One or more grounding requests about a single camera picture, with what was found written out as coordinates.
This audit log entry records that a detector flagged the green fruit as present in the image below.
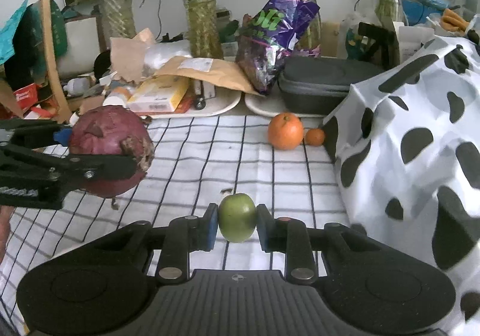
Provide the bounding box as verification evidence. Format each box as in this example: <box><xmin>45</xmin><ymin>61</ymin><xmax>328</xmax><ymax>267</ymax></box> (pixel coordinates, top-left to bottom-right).
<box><xmin>218</xmin><ymin>193</ymin><xmax>257</xmax><ymax>243</ymax></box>

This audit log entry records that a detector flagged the red dragon fruit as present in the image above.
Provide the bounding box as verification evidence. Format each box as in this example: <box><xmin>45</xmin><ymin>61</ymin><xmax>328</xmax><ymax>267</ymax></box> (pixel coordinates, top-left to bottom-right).
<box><xmin>68</xmin><ymin>105</ymin><xmax>155</xmax><ymax>198</ymax></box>

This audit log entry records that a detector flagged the right hand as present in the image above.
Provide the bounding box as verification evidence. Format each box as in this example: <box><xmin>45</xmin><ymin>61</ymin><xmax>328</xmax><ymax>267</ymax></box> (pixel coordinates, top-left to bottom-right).
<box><xmin>0</xmin><ymin>206</ymin><xmax>16</xmax><ymax>263</ymax></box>

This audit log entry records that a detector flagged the wooden chair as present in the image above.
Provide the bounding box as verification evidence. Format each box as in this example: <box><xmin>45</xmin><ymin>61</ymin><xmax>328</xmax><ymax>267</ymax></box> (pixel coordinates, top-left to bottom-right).
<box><xmin>1</xmin><ymin>0</ymin><xmax>72</xmax><ymax>123</ymax></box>

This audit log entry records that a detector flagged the black white checked tablecloth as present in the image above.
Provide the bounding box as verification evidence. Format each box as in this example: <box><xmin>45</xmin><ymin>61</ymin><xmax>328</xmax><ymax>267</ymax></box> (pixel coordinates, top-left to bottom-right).
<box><xmin>1</xmin><ymin>116</ymin><xmax>348</xmax><ymax>334</ymax></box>

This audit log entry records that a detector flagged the white round jar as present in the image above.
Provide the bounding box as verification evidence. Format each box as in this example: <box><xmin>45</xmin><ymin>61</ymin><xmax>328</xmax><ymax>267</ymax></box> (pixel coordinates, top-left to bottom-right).
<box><xmin>103</xmin><ymin>87</ymin><xmax>134</xmax><ymax>109</ymax></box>

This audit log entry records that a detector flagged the small orange by cloth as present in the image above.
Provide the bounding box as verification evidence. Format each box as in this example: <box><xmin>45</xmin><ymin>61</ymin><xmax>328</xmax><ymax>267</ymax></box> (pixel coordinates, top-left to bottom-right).
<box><xmin>304</xmin><ymin>128</ymin><xmax>326</xmax><ymax>147</ymax></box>

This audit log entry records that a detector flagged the large orange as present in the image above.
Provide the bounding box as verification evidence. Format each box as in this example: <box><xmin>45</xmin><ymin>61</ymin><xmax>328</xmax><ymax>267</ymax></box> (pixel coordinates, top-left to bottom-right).
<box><xmin>268</xmin><ymin>112</ymin><xmax>304</xmax><ymax>151</ymax></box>

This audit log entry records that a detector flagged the torn brown paper bag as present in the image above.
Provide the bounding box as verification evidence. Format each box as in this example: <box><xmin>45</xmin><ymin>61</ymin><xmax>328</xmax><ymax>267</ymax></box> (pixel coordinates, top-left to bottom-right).
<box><xmin>110</xmin><ymin>28</ymin><xmax>155</xmax><ymax>85</ymax></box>

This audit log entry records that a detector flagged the white tray right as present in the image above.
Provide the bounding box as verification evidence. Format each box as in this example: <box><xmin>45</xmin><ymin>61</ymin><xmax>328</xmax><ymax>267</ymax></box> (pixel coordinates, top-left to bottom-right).
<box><xmin>244</xmin><ymin>90</ymin><xmax>327</xmax><ymax>119</ymax></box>

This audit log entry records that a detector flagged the white tray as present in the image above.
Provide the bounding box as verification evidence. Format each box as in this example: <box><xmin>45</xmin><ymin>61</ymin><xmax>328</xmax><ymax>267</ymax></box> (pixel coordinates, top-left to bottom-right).
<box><xmin>141</xmin><ymin>87</ymin><xmax>243</xmax><ymax>119</ymax></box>
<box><xmin>244</xmin><ymin>90</ymin><xmax>327</xmax><ymax>119</ymax></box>

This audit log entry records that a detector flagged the yellow white carton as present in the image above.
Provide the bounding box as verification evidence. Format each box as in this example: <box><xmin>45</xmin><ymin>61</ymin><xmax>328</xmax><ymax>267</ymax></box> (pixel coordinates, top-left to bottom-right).
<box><xmin>127</xmin><ymin>75</ymin><xmax>190</xmax><ymax>113</ymax></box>

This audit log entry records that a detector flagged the white tray left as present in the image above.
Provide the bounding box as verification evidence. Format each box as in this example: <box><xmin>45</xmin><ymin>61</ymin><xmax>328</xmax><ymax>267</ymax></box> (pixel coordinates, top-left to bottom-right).
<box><xmin>141</xmin><ymin>87</ymin><xmax>243</xmax><ymax>119</ymax></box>

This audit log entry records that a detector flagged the glass vase left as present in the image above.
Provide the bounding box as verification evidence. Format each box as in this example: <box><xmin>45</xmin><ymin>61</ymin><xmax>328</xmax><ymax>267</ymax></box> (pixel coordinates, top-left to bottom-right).
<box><xmin>97</xmin><ymin>0</ymin><xmax>137</xmax><ymax>39</ymax></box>

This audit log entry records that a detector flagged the cow print cloth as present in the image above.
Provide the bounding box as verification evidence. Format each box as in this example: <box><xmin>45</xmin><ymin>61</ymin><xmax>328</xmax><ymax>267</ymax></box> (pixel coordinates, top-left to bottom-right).
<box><xmin>323</xmin><ymin>34</ymin><xmax>479</xmax><ymax>335</ymax></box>

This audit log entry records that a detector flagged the dark grey zip case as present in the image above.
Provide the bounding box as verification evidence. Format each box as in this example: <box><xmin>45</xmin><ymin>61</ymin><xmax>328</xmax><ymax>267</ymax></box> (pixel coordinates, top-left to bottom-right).
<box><xmin>277</xmin><ymin>56</ymin><xmax>383</xmax><ymax>116</ymax></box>

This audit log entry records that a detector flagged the brown paper envelope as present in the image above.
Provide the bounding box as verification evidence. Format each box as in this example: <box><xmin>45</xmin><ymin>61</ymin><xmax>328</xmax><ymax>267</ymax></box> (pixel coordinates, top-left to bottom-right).
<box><xmin>154</xmin><ymin>56</ymin><xmax>260</xmax><ymax>95</ymax></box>

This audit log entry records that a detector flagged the purple snack bag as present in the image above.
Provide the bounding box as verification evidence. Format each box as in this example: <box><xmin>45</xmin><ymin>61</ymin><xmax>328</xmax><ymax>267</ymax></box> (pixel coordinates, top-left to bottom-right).
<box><xmin>235</xmin><ymin>0</ymin><xmax>320</xmax><ymax>95</ymax></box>

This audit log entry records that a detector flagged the glass vase middle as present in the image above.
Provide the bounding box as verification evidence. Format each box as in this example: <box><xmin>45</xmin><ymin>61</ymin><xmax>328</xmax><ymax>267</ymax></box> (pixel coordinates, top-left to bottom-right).
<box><xmin>183</xmin><ymin>0</ymin><xmax>224</xmax><ymax>59</ymax></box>

